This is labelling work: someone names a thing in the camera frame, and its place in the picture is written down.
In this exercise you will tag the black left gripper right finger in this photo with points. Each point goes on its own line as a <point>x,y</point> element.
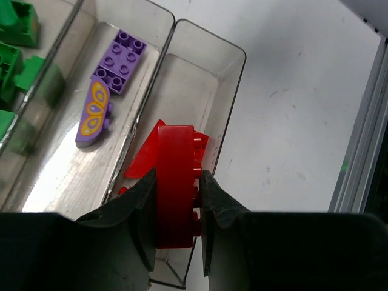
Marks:
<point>246,250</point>

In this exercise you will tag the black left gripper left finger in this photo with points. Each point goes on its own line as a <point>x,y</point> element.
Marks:
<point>109,248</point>

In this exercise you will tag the red lego brick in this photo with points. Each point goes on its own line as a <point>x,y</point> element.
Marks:
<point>179,153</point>
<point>145,159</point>

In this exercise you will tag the purple lego piece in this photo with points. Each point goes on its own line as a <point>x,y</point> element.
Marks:
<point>95,116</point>

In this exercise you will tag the purple eight-stud lego brick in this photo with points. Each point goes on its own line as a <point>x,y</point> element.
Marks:
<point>120,61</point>

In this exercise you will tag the small green lego brick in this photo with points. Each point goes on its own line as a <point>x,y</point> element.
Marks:
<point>30,69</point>

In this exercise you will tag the green tall lego block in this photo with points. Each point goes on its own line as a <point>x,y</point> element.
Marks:
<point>11,65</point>

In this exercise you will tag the green curved slope lego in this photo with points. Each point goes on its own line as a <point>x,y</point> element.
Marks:
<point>19,24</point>

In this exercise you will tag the red small square lego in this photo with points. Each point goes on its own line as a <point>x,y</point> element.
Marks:
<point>123,190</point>

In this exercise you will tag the clear bin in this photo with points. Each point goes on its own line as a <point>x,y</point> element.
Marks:
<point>42,169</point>
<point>196,84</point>
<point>49,60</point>

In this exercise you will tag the clear bin nearest front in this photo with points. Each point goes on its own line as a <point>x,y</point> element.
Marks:
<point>196,84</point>

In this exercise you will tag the aluminium table edge rail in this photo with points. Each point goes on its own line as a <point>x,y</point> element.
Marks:
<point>359,164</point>

